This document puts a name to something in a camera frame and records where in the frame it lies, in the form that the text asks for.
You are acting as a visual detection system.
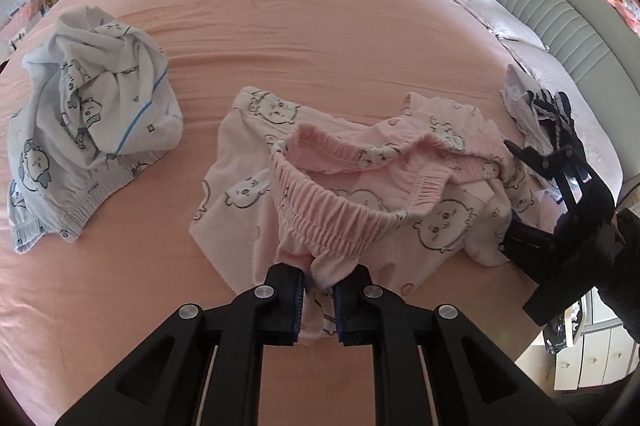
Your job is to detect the pink cartoon print top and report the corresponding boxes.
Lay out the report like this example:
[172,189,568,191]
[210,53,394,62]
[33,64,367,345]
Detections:
[385,91,568,302]

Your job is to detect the white drawer cabinet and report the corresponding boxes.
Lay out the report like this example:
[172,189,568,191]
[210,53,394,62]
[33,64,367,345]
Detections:
[515,291,640,393]

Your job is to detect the pink cartoon print pants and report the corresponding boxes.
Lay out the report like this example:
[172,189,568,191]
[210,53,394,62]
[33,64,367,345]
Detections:
[189,86,453,347]

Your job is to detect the dark striped garment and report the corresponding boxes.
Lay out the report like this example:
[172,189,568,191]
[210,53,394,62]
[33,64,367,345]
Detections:
[501,65,576,147]

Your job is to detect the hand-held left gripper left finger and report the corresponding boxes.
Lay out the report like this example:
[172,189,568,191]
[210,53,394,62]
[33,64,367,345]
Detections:
[55,263,306,426]

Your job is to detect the white cartoon top blue piping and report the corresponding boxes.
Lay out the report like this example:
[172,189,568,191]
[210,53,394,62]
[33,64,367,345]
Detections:
[22,5,184,157]

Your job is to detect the white cartoon print pants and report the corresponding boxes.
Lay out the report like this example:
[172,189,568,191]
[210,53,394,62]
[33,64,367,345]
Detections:
[7,106,168,255]

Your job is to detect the grey padded headboard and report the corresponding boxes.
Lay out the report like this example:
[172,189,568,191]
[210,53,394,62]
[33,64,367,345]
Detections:
[457,0,640,189]

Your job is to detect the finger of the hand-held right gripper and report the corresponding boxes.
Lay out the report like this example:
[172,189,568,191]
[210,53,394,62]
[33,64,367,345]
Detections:
[499,211,561,268]
[504,139,603,212]

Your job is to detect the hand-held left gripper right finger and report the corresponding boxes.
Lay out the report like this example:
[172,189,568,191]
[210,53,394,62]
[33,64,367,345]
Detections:
[332,266,576,426]

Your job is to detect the bed with pink sheet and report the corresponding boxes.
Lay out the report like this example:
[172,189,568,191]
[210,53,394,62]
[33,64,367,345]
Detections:
[0,0,626,426]

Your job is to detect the person's right forearm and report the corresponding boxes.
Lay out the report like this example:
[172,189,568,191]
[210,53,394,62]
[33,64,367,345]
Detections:
[595,201,640,344]

